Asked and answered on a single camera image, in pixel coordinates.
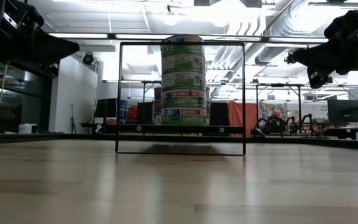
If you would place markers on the pale blue label tin can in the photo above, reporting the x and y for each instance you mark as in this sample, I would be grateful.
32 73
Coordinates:
183 116

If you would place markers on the blue drawer stack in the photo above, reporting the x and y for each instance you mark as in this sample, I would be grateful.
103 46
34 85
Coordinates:
123 109

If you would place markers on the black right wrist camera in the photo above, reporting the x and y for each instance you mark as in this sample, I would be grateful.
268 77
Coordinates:
317 79

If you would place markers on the black flat panel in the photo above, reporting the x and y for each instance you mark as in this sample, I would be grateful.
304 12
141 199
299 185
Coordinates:
219 113

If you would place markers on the thin black tripod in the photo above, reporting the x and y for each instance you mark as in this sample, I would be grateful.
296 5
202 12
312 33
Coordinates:
72 118

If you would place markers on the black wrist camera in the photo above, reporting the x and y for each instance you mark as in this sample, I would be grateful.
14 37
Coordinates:
51 70
317 79

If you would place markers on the grey lid tin can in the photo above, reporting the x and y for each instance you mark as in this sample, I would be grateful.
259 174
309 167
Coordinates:
182 49

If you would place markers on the neighbouring rig black frame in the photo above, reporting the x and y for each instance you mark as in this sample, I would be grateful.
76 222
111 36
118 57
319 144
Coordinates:
145 93
299 102

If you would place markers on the black ceiling track fixture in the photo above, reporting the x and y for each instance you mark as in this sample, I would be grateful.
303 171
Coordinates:
328 4

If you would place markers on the colourful floral cloth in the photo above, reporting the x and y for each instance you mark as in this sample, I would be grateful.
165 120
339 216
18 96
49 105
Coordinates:
272 109

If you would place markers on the black computer monitor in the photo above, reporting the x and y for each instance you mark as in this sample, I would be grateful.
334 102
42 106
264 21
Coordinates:
343 111
106 108

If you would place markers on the black box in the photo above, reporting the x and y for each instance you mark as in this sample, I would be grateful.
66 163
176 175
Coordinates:
145 112

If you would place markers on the wooden shelf black metal frame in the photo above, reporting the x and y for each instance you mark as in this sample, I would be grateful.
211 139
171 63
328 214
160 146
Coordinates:
182 128

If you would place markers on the white globe pendant lamp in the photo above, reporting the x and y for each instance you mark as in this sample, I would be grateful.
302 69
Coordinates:
170 17

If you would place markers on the white box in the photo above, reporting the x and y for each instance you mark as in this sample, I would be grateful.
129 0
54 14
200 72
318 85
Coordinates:
28 128

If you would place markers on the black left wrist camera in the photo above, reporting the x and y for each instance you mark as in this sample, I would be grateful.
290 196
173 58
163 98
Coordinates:
51 70

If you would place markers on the white green label tin can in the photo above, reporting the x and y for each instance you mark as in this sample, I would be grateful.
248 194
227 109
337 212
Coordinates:
183 81

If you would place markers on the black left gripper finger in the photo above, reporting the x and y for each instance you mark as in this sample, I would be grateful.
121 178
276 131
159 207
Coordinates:
59 51

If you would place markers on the black ceiling spotlight cluster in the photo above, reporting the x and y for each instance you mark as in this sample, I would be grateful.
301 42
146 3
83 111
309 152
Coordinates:
288 58
330 80

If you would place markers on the red panel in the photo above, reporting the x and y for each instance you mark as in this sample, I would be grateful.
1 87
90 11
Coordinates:
236 115

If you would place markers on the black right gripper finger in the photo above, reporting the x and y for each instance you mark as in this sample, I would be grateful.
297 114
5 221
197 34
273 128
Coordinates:
319 57

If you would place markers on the long ceiling light bar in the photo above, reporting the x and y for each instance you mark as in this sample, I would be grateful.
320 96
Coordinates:
82 35

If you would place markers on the black hanging dome camera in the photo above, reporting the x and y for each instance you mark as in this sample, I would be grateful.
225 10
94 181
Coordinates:
88 58

